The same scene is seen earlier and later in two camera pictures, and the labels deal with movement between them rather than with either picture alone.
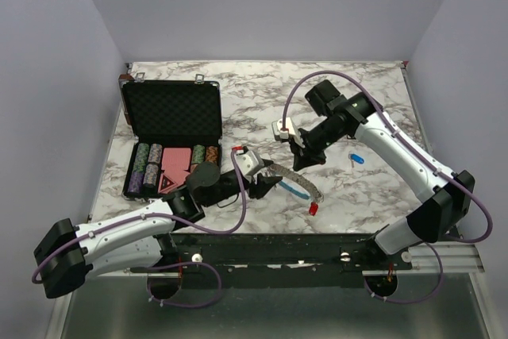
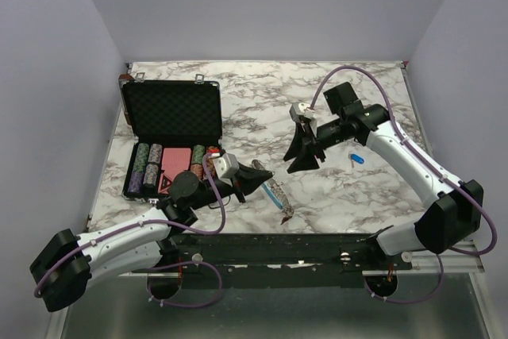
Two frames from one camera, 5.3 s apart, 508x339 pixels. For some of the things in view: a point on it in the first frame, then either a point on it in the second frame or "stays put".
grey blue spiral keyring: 298,186 -> 275,190
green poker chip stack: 198,154 stays put
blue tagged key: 354,157 stays put
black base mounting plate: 245,260 stays put
